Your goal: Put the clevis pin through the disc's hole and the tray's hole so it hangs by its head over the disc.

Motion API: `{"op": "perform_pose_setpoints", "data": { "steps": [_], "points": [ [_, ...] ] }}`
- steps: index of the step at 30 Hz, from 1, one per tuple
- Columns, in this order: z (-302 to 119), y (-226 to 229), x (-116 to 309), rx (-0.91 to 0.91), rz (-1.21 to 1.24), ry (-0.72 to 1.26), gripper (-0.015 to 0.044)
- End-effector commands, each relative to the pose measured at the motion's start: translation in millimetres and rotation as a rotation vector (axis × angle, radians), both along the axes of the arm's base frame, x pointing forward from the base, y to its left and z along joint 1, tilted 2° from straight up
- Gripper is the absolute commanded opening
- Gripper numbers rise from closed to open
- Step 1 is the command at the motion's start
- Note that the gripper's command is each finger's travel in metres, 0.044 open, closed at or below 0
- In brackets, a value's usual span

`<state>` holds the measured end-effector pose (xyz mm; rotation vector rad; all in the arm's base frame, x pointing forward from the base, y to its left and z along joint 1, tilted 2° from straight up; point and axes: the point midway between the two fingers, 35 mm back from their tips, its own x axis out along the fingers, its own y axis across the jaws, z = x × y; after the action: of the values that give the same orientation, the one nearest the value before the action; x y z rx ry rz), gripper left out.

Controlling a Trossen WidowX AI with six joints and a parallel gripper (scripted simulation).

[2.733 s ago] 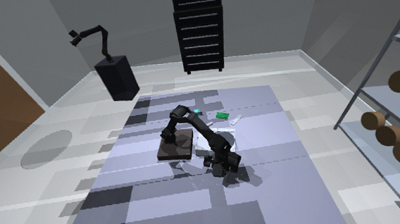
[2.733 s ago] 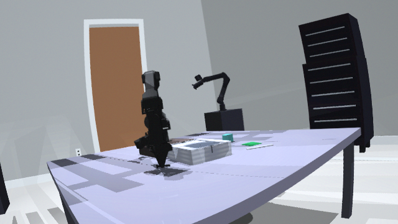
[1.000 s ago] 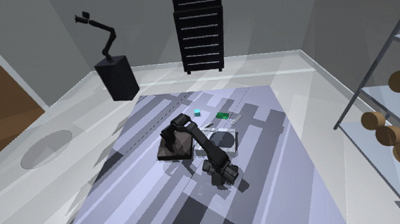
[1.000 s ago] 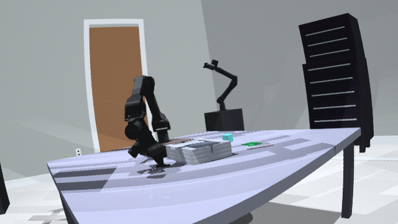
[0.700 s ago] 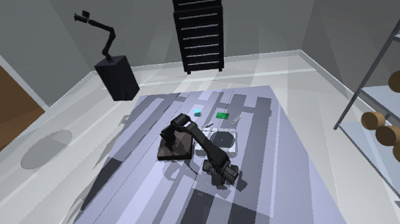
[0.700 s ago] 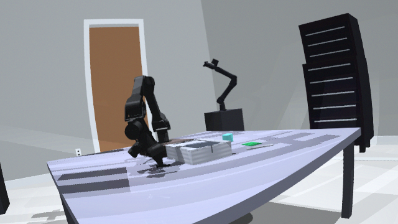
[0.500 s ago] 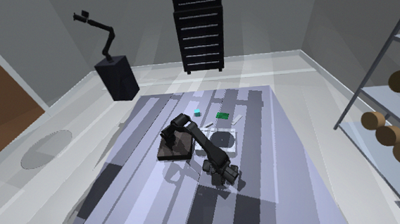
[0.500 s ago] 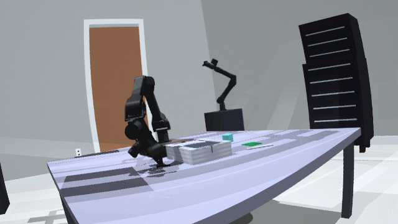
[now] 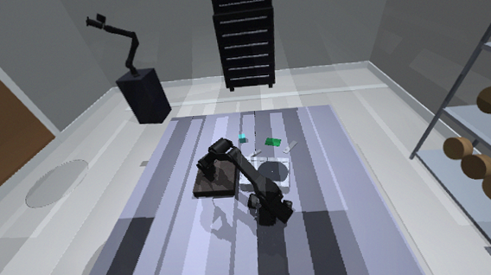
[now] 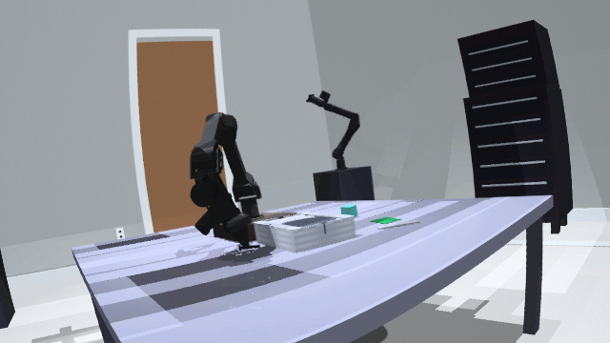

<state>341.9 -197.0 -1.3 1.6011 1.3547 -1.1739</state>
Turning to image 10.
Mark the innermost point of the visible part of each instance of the teal block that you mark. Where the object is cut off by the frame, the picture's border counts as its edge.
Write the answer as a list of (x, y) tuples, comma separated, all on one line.
[(349, 210)]

